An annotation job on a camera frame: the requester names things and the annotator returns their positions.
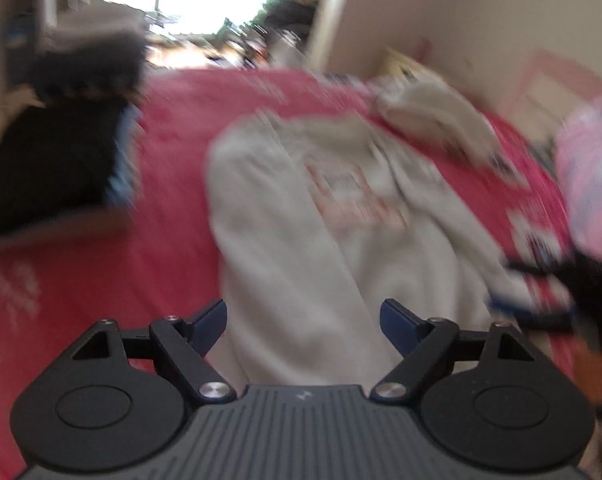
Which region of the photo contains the black folded garment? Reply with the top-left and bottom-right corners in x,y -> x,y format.
0,97 -> 132,241

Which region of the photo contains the stack of folded clothes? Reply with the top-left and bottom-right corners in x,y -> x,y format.
6,2 -> 149,106

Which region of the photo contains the cream nightstand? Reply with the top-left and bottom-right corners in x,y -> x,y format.
381,45 -> 462,81

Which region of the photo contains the wheelchair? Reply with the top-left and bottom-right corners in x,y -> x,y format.
241,0 -> 326,68

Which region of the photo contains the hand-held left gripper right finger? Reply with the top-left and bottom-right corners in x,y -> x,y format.
369,298 -> 542,404

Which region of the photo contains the blue folded garment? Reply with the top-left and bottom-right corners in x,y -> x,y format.
103,105 -> 144,211

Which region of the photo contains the white sweatshirt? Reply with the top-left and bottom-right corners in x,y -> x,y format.
206,110 -> 536,393

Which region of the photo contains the pink floral blanket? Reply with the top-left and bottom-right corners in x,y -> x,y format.
0,67 -> 602,480

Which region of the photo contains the white fluffy garment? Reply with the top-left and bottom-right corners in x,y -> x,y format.
376,77 -> 502,161

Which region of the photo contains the pink bottle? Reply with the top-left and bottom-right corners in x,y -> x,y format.
413,35 -> 436,61

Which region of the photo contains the pastel pink blue quilt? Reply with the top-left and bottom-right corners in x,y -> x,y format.
555,92 -> 602,263

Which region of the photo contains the pale pink frame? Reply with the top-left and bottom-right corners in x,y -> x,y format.
501,50 -> 602,126

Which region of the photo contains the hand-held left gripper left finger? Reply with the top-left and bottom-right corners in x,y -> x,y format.
65,299 -> 238,404

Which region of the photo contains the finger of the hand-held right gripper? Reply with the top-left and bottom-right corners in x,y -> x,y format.
488,294 -> 576,333
501,257 -> 576,282

